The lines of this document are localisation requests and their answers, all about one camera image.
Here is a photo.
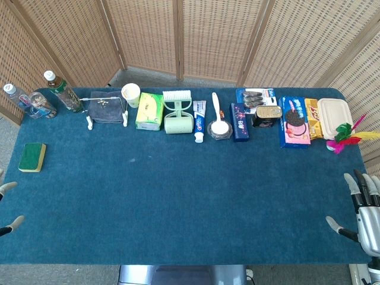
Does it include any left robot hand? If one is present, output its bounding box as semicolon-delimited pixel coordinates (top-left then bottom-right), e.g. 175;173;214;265
0;169;26;238

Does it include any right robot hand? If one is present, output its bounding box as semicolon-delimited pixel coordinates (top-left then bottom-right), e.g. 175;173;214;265
325;169;380;258

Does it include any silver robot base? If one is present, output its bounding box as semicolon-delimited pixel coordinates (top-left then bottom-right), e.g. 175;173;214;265
118;264;248;285

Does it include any green yellow sponge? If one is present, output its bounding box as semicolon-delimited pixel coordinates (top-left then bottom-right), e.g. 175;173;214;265
18;142;48;173

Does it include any colourful feather shuttlecock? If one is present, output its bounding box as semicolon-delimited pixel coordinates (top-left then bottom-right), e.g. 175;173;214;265
326;113;380;155

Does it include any beige lunch box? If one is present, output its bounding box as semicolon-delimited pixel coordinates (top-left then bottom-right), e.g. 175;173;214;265
316;98;354;141

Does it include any yellow snack box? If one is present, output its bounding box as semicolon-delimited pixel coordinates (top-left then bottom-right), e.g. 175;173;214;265
304;98;324;141

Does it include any blue pink cookie box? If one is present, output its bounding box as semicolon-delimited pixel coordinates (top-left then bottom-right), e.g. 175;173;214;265
278;96;312;149

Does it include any clear water bottle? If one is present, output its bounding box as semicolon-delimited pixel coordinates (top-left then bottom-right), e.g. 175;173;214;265
2;83;39;119

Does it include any gold-lid dark tin can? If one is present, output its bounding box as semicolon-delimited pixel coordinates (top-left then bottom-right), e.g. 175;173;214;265
252;105;283;129

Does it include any green tea bottle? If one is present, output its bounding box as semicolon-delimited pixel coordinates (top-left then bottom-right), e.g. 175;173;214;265
43;70;85;114

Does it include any grey folded towel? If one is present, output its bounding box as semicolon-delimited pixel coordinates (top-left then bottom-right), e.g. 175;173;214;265
88;90;125;124

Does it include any dark blue narrow box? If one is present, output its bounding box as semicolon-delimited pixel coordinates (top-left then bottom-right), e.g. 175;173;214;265
230;102;250;143

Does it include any blue white snack pack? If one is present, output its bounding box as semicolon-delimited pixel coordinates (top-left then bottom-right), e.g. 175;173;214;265
235;87;277;115

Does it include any clear round dish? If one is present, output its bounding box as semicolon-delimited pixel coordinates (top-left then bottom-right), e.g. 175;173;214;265
207;119;233;141

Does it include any blue table cloth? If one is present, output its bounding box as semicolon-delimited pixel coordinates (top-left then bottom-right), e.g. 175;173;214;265
0;87;373;265

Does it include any white paper cup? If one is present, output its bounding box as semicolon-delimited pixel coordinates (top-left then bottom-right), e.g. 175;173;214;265
121;83;141;109

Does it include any green tissue box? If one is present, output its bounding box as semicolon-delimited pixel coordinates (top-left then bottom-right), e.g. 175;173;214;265
135;92;164;131

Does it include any white toothpaste tube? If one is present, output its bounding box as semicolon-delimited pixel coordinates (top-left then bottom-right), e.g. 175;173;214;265
192;100;207;144

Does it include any green lint roller brush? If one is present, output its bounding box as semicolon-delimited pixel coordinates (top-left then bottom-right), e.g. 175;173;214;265
162;90;195;135

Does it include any woven bamboo folding screen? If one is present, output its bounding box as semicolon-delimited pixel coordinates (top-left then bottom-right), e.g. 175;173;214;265
0;0;380;178

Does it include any white wire rack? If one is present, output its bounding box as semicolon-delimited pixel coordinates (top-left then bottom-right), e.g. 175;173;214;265
81;95;129;131

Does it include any white long-handled brush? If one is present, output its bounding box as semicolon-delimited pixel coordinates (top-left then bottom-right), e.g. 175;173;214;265
210;92;232;136

